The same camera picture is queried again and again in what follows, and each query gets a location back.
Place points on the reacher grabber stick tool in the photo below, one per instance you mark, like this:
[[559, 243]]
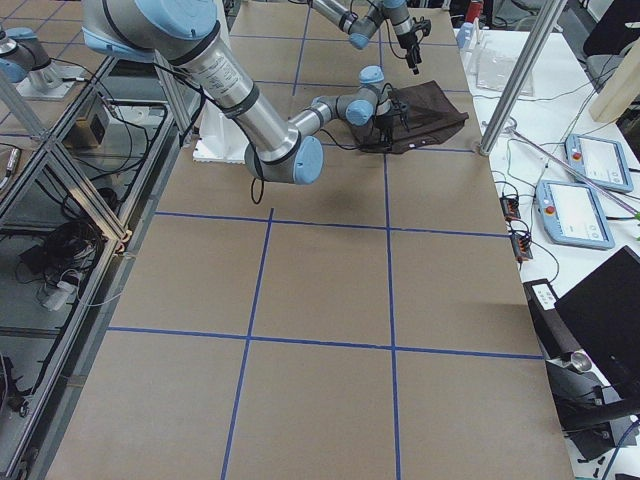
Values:
[[512, 131]]

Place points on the aluminium frame post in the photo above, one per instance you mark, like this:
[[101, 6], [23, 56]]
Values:
[[532, 48]]

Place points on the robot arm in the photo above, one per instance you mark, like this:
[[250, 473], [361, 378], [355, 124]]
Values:
[[360, 30], [188, 34]]

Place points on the black relay board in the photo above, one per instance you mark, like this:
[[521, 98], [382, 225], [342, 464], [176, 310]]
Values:
[[510, 207], [521, 246]]

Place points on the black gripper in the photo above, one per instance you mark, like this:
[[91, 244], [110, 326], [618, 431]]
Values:
[[385, 121], [407, 42]]

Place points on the red bottle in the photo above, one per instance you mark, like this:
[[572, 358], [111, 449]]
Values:
[[474, 10]]

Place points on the black monitor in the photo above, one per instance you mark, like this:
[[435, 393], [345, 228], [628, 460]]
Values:
[[602, 313]]

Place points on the clear plastic bag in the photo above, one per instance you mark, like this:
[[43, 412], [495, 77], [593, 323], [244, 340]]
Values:
[[492, 68]]

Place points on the far blue teach pendant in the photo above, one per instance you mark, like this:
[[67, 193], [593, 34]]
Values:
[[601, 160]]

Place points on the blue teach pendant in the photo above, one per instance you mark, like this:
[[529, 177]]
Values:
[[572, 215], [601, 160]]

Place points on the brown t-shirt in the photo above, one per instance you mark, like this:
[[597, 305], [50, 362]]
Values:
[[432, 120]]

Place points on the near blue teach pendant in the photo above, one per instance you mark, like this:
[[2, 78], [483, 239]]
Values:
[[572, 215]]

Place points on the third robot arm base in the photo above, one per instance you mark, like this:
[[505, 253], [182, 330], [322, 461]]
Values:
[[26, 64]]

